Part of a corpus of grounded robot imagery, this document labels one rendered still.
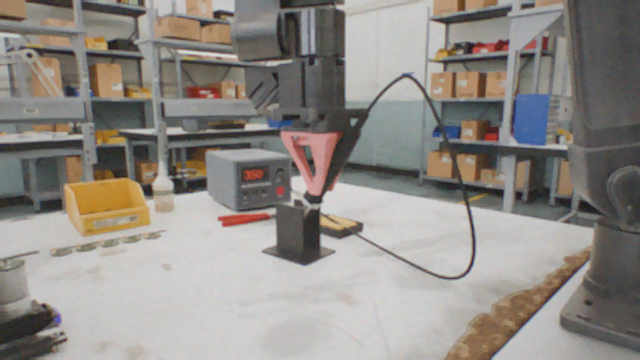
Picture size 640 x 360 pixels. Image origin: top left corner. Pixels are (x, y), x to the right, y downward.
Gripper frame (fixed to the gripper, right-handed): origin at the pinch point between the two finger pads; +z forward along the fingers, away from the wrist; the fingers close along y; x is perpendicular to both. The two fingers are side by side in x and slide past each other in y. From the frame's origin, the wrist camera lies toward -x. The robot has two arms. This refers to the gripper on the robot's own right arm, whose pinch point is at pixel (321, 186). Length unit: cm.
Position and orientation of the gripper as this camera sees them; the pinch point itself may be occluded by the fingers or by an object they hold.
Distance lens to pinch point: 48.8
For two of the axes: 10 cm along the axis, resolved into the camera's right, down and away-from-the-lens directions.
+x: 7.8, 1.1, -6.2
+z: 0.1, 9.8, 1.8
